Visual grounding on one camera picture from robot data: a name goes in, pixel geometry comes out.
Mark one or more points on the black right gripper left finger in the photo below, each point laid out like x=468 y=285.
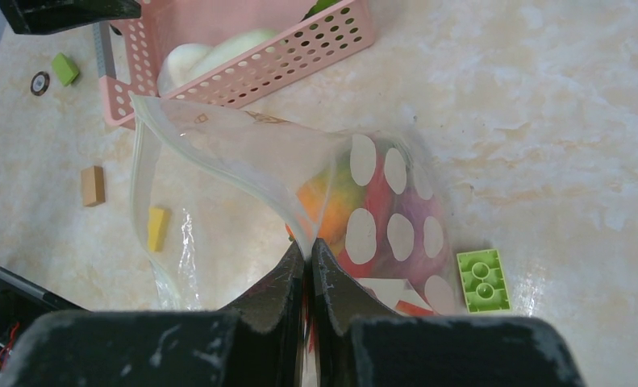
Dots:
x=252 y=341

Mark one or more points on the green leafy vegetable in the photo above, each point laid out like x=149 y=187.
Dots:
x=319 y=6

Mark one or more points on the brown wooden block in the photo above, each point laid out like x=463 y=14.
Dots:
x=93 y=186

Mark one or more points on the green rectangular block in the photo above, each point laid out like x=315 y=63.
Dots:
x=65 y=69

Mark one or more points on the green orange mango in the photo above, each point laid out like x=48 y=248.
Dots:
x=335 y=196

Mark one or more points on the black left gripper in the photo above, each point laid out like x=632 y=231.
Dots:
x=46 y=17

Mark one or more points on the red chili pepper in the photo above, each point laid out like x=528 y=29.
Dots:
x=363 y=243

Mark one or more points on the clear dotted zip top bag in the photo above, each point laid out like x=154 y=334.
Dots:
x=230 y=177

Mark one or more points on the small round token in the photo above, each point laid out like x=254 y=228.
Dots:
x=40 y=83

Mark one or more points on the purple onion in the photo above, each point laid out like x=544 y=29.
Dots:
x=417 y=237

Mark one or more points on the red apple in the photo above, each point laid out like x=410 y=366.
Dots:
x=438 y=299

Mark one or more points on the white radish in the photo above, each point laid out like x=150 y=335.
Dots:
x=230 y=49

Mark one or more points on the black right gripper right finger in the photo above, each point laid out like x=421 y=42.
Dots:
x=361 y=342

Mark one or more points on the pink plastic basket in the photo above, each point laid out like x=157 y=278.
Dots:
x=130 y=52

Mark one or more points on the green toy brick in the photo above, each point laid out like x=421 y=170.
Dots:
x=483 y=283

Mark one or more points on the yellow toy block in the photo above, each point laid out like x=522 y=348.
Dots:
x=158 y=221

